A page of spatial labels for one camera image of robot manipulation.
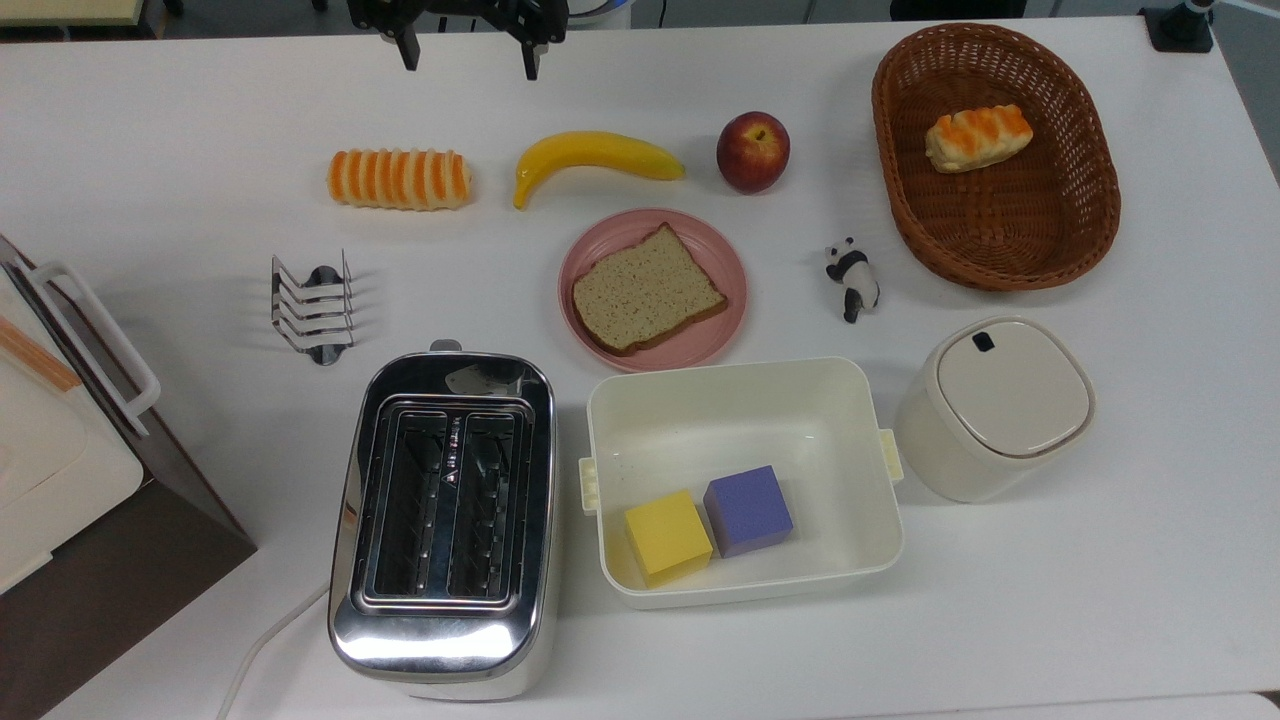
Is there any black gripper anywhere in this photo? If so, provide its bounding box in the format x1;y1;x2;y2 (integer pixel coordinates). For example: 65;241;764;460
348;0;570;82

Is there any brown bread slice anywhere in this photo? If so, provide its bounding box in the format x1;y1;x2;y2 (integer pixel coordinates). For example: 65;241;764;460
571;222;730;358

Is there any striped orange bread roll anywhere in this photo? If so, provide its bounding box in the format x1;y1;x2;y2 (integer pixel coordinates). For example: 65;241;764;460
327;148;473;212

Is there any chrome toaster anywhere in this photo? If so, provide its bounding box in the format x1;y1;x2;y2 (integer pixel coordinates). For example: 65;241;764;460
327;340;559;703

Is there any yellow banana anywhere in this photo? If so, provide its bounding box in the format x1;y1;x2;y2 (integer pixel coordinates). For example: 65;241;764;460
513;130;687;211

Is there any metal toast rack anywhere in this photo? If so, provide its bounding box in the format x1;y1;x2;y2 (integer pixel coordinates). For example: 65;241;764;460
270;249;358;367

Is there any red apple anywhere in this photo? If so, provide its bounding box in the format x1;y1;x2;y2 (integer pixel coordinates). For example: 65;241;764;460
716;111;792;195

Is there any pink plate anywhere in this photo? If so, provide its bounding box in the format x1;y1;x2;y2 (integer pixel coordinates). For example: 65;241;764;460
558;208;749;373

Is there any panda figurine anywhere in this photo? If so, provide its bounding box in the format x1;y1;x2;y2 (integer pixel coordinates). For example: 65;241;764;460
824;236;882;325

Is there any cream plastic container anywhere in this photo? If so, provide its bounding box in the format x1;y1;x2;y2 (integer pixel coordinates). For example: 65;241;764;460
578;356;907;611

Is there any small glazed pastry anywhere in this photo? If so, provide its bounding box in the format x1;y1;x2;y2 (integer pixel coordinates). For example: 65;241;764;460
924;104;1034;175

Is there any yellow cube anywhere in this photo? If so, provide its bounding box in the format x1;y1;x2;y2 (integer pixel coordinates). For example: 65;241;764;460
623;488;715;590

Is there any purple cube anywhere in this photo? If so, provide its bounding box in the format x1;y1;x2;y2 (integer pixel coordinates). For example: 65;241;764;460
702;464;796;559

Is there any white and brown oven appliance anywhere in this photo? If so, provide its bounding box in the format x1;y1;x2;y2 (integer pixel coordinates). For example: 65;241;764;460
0;234;258;720

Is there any brown wicker basket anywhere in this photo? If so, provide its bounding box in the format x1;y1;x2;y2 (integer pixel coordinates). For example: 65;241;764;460
871;23;1123;293

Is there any cream lidded canister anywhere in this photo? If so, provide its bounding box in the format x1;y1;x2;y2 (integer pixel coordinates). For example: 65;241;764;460
893;316;1098;505

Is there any white toaster power cable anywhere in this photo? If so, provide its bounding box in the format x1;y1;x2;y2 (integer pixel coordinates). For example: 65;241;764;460
214;581;332;720

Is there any black camera stand base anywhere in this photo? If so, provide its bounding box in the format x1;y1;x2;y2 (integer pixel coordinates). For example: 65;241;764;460
1140;0;1217;54

